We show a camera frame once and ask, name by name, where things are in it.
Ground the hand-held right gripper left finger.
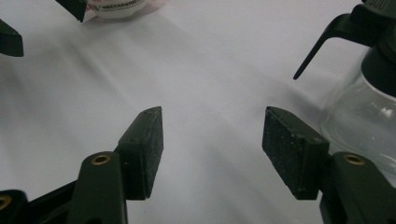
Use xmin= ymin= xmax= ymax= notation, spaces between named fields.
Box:
xmin=66 ymin=105 xmax=164 ymax=224

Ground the white red refill pouch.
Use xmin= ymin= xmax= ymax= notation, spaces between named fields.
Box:
xmin=83 ymin=0 xmax=152 ymax=22

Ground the clear spray bottle black trigger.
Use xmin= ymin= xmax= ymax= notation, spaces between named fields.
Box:
xmin=292 ymin=0 xmax=396 ymax=175

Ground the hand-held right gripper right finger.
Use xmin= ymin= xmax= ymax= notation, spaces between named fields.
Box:
xmin=262 ymin=105 xmax=396 ymax=224

